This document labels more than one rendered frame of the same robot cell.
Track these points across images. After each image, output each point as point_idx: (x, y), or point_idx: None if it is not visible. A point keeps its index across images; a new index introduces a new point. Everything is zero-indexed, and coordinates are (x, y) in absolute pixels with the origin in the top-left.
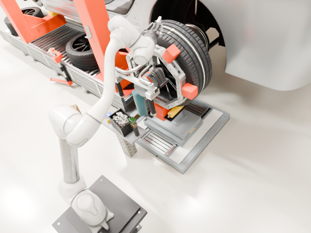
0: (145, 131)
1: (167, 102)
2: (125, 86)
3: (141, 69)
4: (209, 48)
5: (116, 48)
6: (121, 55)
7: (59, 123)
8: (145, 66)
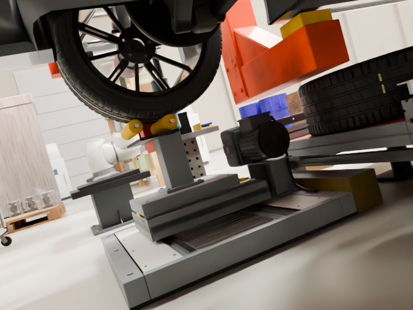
0: (144, 147)
1: None
2: (244, 99)
3: (186, 53)
4: (174, 16)
5: None
6: (236, 34)
7: None
8: (189, 48)
